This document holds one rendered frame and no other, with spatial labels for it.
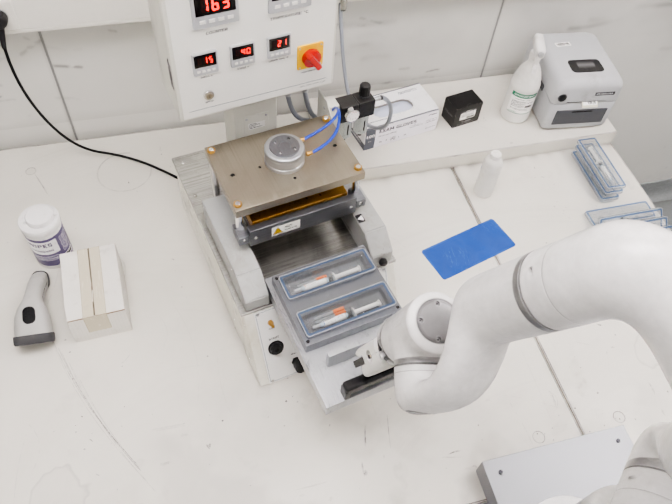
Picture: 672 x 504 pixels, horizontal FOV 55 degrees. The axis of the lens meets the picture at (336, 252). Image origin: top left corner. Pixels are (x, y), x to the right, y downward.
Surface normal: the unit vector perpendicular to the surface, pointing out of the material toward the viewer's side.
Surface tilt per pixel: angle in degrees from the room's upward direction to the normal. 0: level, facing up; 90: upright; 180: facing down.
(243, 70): 90
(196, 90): 90
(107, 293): 2
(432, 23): 90
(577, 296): 85
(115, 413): 0
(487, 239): 0
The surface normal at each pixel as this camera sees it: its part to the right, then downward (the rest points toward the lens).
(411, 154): 0.07, -0.59
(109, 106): 0.25, 0.79
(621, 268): -0.60, 0.07
